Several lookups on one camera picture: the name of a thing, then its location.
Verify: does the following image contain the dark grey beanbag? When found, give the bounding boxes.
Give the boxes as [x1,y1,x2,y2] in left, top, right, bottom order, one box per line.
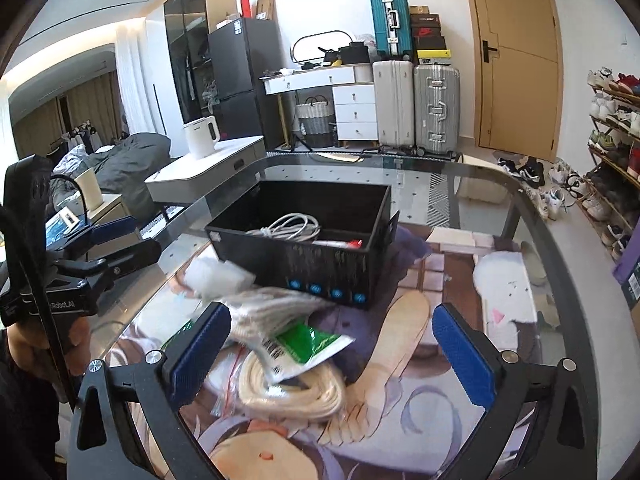
[53,132,171,226]

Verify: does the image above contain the stacked shoe boxes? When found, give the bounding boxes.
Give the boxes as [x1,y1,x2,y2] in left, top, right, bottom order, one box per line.
[409,6,451,65]

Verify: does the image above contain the white electric kettle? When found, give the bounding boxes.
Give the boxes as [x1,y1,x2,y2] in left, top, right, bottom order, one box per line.
[183,115,220,159]

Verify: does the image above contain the silver suitcase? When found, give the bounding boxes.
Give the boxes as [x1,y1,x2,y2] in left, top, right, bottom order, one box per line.
[413,64,460,156]

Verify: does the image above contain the green medicine packet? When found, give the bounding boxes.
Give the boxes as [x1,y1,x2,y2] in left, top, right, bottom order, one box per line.
[256,322,355,384]

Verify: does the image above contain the white drawer desk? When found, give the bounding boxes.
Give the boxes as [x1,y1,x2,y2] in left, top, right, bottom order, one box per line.
[262,63,378,146]

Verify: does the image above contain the person's left hand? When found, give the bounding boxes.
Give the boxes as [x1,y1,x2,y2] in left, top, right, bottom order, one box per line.
[6,314,94,378]

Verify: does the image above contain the black storage box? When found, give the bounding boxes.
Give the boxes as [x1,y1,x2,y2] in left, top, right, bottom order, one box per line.
[206,180,398,310]

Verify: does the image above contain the anime printed table mat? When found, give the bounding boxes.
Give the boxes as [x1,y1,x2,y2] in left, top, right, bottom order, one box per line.
[104,224,557,480]

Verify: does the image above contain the black refrigerator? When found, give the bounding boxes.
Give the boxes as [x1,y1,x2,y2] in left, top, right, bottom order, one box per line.
[208,18,284,151]

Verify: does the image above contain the white side table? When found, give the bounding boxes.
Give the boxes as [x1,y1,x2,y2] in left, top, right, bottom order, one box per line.
[144,136,266,205]

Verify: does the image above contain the bagged white rope coil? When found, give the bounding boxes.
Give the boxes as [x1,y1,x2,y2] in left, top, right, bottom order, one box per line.
[211,286,350,424]

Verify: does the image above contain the shoe rack with shoes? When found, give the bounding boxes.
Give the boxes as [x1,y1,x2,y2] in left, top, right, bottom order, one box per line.
[580,66,639,261]

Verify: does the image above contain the woven basket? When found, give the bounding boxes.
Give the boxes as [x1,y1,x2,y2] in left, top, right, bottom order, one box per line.
[295,96,335,148]

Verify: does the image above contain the white cable in box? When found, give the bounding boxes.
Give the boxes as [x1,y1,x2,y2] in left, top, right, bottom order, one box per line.
[245,212,322,244]

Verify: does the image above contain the black glass cabinet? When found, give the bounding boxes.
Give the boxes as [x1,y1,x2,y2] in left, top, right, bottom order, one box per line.
[164,0,238,122]

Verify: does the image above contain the wooden door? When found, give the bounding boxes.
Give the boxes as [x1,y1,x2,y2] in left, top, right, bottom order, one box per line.
[469,0,563,162]

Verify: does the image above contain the teal suitcase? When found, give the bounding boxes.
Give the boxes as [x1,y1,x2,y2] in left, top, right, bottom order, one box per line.
[370,0,412,61]

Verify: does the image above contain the white suitcase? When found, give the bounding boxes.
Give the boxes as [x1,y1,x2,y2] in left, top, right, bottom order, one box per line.
[372,61,416,148]

